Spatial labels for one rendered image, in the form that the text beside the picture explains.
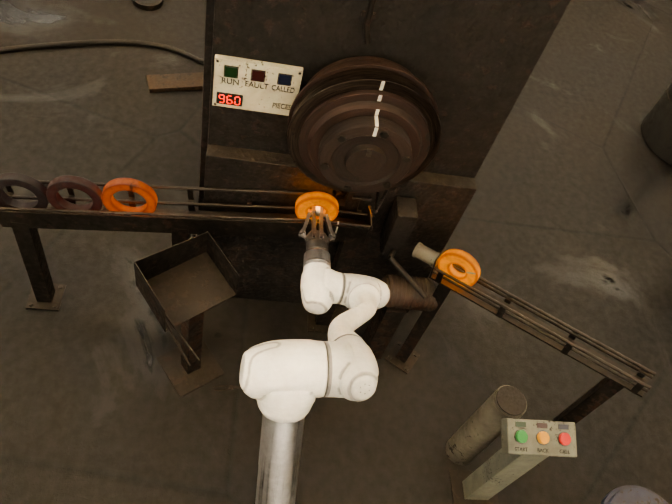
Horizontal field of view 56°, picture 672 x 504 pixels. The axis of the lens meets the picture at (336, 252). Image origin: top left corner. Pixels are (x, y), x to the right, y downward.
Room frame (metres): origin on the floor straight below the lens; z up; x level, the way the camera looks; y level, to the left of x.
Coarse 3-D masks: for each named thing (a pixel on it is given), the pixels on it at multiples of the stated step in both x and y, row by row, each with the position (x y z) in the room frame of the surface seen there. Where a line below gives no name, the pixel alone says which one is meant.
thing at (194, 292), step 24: (192, 240) 1.20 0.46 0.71; (144, 264) 1.07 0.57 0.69; (168, 264) 1.13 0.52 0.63; (192, 264) 1.18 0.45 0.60; (216, 264) 1.20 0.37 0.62; (144, 288) 1.00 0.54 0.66; (168, 288) 1.07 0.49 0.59; (192, 288) 1.09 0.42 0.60; (216, 288) 1.12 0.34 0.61; (168, 312) 0.98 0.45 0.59; (192, 312) 1.01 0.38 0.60; (192, 336) 1.07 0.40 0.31; (168, 360) 1.09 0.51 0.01; (192, 360) 1.07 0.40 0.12; (192, 384) 1.02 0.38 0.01
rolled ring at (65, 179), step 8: (64, 176) 1.26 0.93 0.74; (72, 176) 1.26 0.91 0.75; (56, 184) 1.23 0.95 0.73; (64, 184) 1.23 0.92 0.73; (72, 184) 1.24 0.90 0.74; (80, 184) 1.25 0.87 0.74; (88, 184) 1.27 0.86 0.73; (48, 192) 1.22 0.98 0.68; (56, 192) 1.23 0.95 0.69; (88, 192) 1.25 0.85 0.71; (96, 192) 1.26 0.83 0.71; (48, 200) 1.22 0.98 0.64; (56, 200) 1.22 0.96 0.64; (64, 200) 1.25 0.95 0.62; (96, 200) 1.26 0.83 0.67; (56, 208) 1.22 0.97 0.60; (64, 208) 1.23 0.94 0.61; (72, 208) 1.24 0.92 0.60; (80, 208) 1.25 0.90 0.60; (88, 208) 1.25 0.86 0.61; (96, 208) 1.26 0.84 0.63
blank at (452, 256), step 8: (448, 256) 1.46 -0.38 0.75; (456, 256) 1.45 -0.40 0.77; (464, 256) 1.45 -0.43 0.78; (472, 256) 1.46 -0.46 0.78; (440, 264) 1.46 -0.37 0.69; (448, 264) 1.45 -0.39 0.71; (464, 264) 1.44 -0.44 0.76; (472, 264) 1.43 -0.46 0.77; (448, 272) 1.45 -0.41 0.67; (456, 272) 1.46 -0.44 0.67; (472, 272) 1.42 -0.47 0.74; (480, 272) 1.44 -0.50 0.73; (464, 280) 1.43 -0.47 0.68; (472, 280) 1.42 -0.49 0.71
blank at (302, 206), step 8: (312, 192) 1.47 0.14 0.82; (320, 192) 1.48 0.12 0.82; (296, 200) 1.46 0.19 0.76; (304, 200) 1.44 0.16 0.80; (312, 200) 1.45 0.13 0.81; (320, 200) 1.45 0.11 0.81; (328, 200) 1.46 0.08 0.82; (336, 200) 1.50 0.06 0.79; (296, 208) 1.44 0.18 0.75; (304, 208) 1.45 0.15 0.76; (328, 208) 1.47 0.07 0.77; (336, 208) 1.47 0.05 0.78; (304, 216) 1.45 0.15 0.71; (336, 216) 1.48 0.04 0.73
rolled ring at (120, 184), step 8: (112, 184) 1.28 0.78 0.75; (120, 184) 1.28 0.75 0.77; (128, 184) 1.29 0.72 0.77; (136, 184) 1.30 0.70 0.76; (144, 184) 1.32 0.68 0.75; (104, 192) 1.27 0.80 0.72; (112, 192) 1.27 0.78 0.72; (136, 192) 1.30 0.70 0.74; (144, 192) 1.30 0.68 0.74; (152, 192) 1.32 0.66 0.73; (104, 200) 1.27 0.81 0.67; (112, 200) 1.28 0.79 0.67; (152, 200) 1.31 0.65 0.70; (112, 208) 1.27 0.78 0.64; (120, 208) 1.29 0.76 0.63; (128, 208) 1.31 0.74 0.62; (136, 208) 1.31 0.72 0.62; (144, 208) 1.31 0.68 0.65; (152, 208) 1.31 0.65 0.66
